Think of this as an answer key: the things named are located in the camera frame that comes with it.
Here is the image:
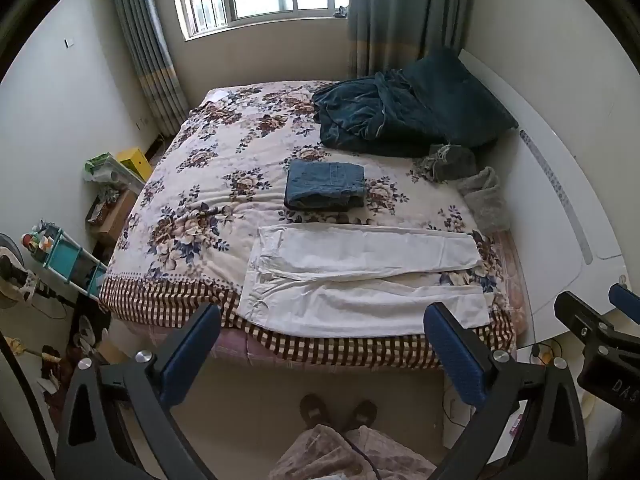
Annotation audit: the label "floral bed blanket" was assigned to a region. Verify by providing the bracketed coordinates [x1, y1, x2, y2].
[99, 81, 516, 351]

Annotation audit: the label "grey fuzzy towel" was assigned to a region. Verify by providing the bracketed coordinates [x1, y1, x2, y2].
[456, 166, 511, 235]

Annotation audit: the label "brown cardboard box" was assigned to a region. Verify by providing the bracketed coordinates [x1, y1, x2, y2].
[86, 190, 138, 246]

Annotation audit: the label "white pants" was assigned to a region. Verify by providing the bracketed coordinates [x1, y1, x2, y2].
[238, 223, 492, 338]

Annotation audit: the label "right teal curtain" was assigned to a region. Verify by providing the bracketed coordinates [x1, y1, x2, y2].
[347, 0, 471, 77]

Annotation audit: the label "dark teal pillow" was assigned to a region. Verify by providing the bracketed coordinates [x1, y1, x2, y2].
[401, 49, 518, 148]

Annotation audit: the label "pink fuzzy pajama legs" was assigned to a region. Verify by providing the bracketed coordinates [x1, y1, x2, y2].
[268, 425, 436, 479]

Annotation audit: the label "folded blue jeans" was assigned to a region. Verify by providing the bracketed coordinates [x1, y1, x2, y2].
[284, 159, 367, 211]

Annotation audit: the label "white bed headboard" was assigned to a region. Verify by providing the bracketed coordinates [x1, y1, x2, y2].
[459, 51, 629, 347]

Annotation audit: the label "teal storage shelf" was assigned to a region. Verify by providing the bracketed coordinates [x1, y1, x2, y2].
[21, 221, 106, 301]

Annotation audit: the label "left striped curtain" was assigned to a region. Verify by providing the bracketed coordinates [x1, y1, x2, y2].
[114, 0, 189, 138]

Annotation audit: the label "dark teal blanket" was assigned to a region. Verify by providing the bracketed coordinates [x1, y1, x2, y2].
[311, 70, 447, 158]

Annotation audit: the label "right brown slipper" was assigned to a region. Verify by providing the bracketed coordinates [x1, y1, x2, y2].
[344, 400, 378, 431]

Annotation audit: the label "yellow box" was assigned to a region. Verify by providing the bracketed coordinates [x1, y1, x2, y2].
[116, 148, 153, 182]

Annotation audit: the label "green white package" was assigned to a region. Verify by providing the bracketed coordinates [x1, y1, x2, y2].
[82, 153, 144, 195]

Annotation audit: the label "grey frayed garment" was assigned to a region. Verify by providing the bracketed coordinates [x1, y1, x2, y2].
[414, 144, 477, 183]

